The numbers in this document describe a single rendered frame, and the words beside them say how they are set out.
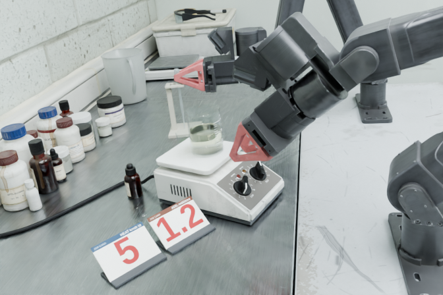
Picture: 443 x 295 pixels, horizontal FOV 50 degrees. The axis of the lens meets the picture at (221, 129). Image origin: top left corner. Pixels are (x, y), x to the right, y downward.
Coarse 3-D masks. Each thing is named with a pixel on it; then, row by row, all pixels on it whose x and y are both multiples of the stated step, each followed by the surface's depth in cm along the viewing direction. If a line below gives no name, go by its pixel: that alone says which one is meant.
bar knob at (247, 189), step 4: (244, 176) 80; (240, 180) 81; (244, 180) 79; (248, 180) 80; (236, 184) 80; (240, 184) 80; (244, 184) 79; (248, 184) 79; (236, 188) 79; (240, 188) 80; (244, 188) 78; (248, 188) 78; (240, 192) 79; (244, 192) 79; (248, 192) 80
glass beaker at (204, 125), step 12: (192, 108) 86; (204, 108) 86; (216, 108) 85; (192, 120) 81; (204, 120) 81; (216, 120) 82; (192, 132) 83; (204, 132) 82; (216, 132) 83; (192, 144) 84; (204, 144) 83; (216, 144) 83; (204, 156) 84
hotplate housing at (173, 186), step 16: (160, 176) 85; (176, 176) 83; (192, 176) 81; (208, 176) 81; (224, 176) 81; (160, 192) 86; (176, 192) 84; (192, 192) 82; (208, 192) 80; (224, 192) 78; (272, 192) 83; (208, 208) 81; (224, 208) 79; (240, 208) 77; (256, 208) 79
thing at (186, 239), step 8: (192, 200) 81; (208, 224) 79; (192, 232) 77; (200, 232) 77; (208, 232) 78; (160, 240) 75; (176, 240) 75; (184, 240) 76; (192, 240) 75; (168, 248) 74; (176, 248) 74
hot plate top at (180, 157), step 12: (180, 144) 90; (228, 144) 88; (168, 156) 86; (180, 156) 85; (192, 156) 85; (216, 156) 84; (228, 156) 84; (180, 168) 82; (192, 168) 80; (204, 168) 80; (216, 168) 81
